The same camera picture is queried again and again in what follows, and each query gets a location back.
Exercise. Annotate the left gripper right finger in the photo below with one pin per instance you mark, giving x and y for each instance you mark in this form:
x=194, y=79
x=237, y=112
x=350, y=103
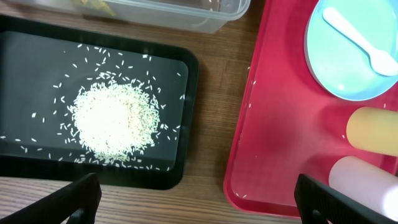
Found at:
x=320, y=204

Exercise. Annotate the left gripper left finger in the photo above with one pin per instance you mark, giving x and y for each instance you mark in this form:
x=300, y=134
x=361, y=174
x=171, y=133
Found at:
x=77, y=202

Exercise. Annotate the pink plastic cup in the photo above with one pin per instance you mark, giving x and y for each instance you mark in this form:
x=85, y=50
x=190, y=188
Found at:
x=366, y=184

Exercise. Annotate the white rice pile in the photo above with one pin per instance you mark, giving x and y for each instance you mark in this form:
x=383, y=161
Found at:
x=91, y=104

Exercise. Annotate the yellow plastic cup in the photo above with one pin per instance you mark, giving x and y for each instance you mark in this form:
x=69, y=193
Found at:
x=374, y=130

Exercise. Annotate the light blue plate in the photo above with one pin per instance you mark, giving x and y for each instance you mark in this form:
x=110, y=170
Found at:
x=339, y=65

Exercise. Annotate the white plastic spoon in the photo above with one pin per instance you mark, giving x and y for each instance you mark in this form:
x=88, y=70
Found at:
x=380, y=60

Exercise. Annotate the yellow snack wrapper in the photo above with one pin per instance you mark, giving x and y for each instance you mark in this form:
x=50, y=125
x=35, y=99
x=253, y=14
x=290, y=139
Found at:
x=99, y=5

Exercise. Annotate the red serving tray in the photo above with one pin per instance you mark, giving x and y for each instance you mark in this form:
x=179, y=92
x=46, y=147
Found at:
x=288, y=124

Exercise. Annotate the black plastic tray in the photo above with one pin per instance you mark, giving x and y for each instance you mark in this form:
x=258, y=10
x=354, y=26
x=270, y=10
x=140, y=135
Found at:
x=14, y=163

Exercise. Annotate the clear plastic bin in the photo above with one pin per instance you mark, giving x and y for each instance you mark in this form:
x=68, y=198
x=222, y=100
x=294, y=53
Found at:
x=205, y=16

